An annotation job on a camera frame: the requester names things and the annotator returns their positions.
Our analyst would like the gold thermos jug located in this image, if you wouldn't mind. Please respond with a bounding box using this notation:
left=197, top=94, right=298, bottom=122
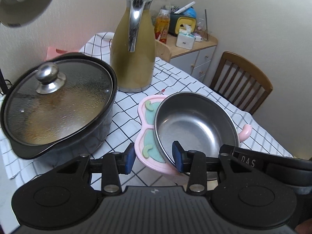
left=110, top=0, right=156, bottom=93

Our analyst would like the white tube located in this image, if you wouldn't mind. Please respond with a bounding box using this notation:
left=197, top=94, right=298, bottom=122
left=174, top=1, right=196, bottom=14

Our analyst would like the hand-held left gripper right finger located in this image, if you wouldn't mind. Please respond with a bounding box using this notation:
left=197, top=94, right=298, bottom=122
left=172, top=141, right=235, bottom=193

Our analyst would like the pink plastic object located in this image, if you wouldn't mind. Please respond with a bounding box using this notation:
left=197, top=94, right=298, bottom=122
left=46, top=46, right=74, bottom=60

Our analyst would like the glass pot lid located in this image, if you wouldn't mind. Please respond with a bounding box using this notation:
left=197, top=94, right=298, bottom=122
left=4, top=58, right=114, bottom=145

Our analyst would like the black cooking pot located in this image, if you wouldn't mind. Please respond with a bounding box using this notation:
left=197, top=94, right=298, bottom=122
left=0, top=52, right=118, bottom=160

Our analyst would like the white checked tablecloth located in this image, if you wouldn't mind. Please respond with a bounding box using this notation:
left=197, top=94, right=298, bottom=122
left=0, top=32, right=293, bottom=193

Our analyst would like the orange drink bottle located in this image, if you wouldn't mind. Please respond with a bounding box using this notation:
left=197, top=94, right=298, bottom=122
left=155, top=9, right=171, bottom=45

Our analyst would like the brown wooden slatted chair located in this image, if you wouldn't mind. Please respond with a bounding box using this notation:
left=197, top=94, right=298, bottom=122
left=210, top=51, right=273, bottom=115

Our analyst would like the grey lamp shade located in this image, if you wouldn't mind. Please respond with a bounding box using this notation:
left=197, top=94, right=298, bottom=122
left=0, top=0, right=58, bottom=27

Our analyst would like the stainless steel bowl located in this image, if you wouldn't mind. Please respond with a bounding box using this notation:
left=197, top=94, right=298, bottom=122
left=153, top=92, right=240, bottom=173

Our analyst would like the small light wooden chair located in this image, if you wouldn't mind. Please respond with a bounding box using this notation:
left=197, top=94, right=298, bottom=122
left=155, top=40, right=171, bottom=62

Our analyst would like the grey cabinet with wooden top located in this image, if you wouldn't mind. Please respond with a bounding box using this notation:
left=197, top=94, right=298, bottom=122
left=168, top=33, right=217, bottom=83

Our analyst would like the black and yellow container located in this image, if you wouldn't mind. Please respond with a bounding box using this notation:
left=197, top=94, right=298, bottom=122
left=169, top=13, right=198, bottom=37

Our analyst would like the thin metal rod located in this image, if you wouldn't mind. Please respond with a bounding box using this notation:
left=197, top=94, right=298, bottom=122
left=204, top=9, right=210, bottom=42

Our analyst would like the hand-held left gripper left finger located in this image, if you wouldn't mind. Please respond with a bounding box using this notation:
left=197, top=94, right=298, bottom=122
left=54, top=147, right=135, bottom=196

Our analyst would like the white tissue box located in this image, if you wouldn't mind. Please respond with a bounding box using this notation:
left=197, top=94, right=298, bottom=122
left=176, top=24, right=196, bottom=48

